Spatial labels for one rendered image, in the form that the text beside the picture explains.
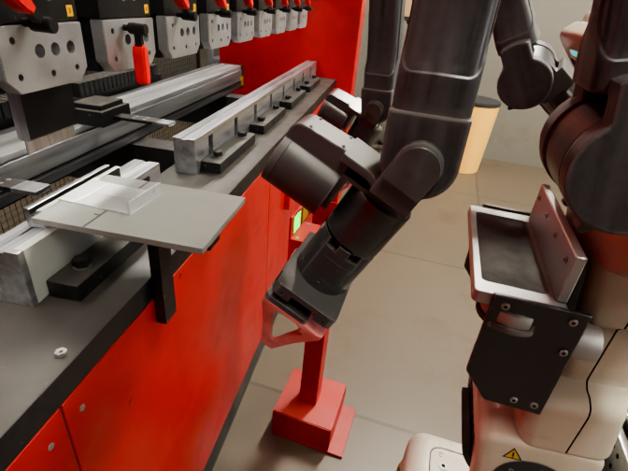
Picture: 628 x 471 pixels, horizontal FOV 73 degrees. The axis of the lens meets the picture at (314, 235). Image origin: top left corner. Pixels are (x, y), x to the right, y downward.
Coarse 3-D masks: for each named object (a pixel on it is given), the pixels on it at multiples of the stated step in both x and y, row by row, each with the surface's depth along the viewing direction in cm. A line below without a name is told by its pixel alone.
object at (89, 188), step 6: (96, 180) 74; (84, 186) 71; (90, 186) 72; (96, 186) 72; (102, 186) 72; (72, 192) 69; (78, 192) 69; (84, 192) 70; (90, 192) 70; (60, 198) 67; (66, 198) 67; (72, 198) 67; (78, 198) 67
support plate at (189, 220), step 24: (168, 192) 73; (192, 192) 74; (48, 216) 62; (72, 216) 63; (120, 216) 64; (144, 216) 65; (168, 216) 65; (192, 216) 66; (216, 216) 67; (144, 240) 59; (168, 240) 59; (192, 240) 60
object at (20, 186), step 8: (0, 176) 71; (0, 184) 69; (8, 184) 69; (16, 184) 69; (24, 184) 69; (32, 184) 70; (40, 184) 70; (48, 184) 70; (16, 192) 68; (24, 192) 68; (32, 192) 67; (40, 192) 69
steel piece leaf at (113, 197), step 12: (96, 192) 70; (108, 192) 70; (120, 192) 71; (132, 192) 71; (144, 192) 67; (156, 192) 70; (84, 204) 66; (96, 204) 66; (108, 204) 67; (120, 204) 67; (132, 204) 65; (144, 204) 68
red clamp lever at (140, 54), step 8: (128, 24) 69; (136, 24) 69; (144, 24) 69; (128, 32) 70; (136, 32) 69; (144, 32) 69; (136, 40) 70; (136, 48) 71; (144, 48) 71; (136, 56) 71; (144, 56) 71; (136, 64) 72; (144, 64) 72; (136, 72) 73; (144, 72) 72; (136, 80) 74; (144, 80) 73
